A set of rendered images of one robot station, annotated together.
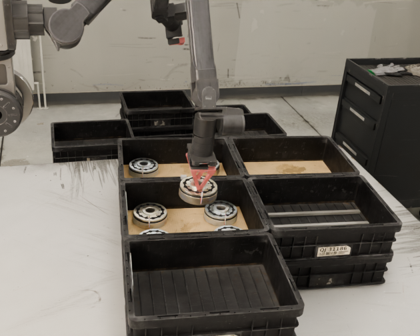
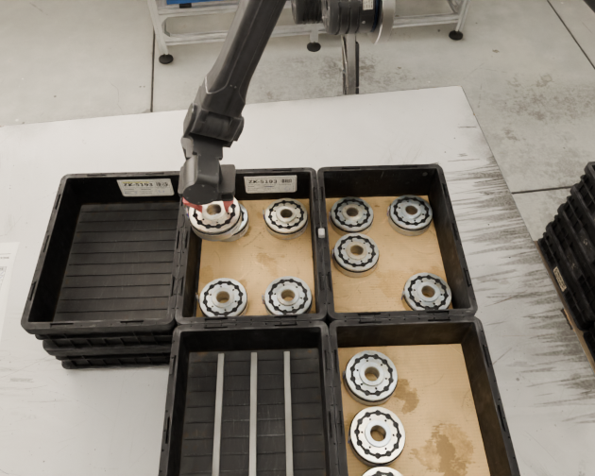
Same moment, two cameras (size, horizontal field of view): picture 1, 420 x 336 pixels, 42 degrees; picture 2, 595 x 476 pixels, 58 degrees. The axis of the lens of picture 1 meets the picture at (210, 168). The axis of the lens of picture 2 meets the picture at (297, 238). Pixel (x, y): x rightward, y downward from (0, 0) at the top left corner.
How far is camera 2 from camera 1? 1.65 m
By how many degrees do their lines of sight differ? 72
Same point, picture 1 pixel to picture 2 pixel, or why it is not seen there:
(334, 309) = (147, 459)
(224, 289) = (141, 287)
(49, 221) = (352, 159)
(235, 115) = (194, 173)
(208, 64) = (211, 81)
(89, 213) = not seen: hidden behind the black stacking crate
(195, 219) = (284, 272)
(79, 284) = not seen: hidden behind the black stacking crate
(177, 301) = (133, 240)
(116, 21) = not seen: outside the picture
